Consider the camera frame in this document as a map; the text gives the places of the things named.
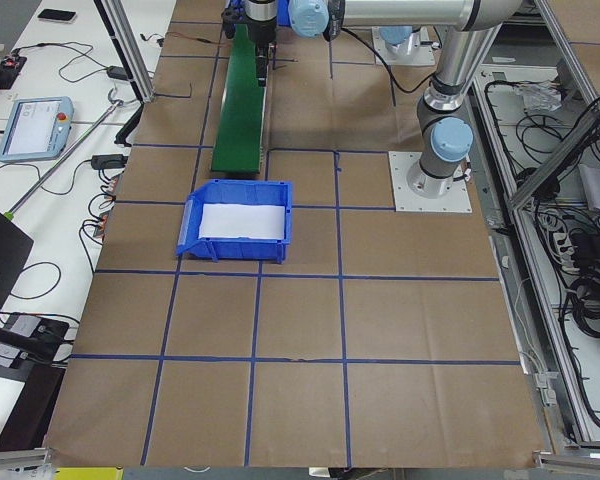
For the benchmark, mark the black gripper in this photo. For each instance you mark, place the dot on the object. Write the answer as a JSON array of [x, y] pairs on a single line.
[[260, 31]]

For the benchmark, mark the white foam pad source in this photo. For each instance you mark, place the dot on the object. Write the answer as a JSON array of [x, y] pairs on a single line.
[[243, 221]]

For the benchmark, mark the blue source bin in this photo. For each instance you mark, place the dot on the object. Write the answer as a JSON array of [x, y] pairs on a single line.
[[226, 191]]

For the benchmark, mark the green conveyor belt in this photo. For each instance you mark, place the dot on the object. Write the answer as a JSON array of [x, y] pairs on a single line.
[[239, 141]]

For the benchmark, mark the black smartphone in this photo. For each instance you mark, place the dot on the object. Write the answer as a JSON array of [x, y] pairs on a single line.
[[56, 15]]

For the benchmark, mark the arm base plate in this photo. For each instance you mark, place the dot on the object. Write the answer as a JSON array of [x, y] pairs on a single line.
[[414, 191], [404, 45]]

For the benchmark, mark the black power adapter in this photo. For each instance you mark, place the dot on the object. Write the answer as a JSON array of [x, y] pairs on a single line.
[[117, 73]]

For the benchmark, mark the teach pendant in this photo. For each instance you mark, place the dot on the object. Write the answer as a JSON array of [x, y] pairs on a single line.
[[37, 129]]

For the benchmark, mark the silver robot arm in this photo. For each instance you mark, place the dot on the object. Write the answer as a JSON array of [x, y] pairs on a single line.
[[447, 138], [307, 18]]

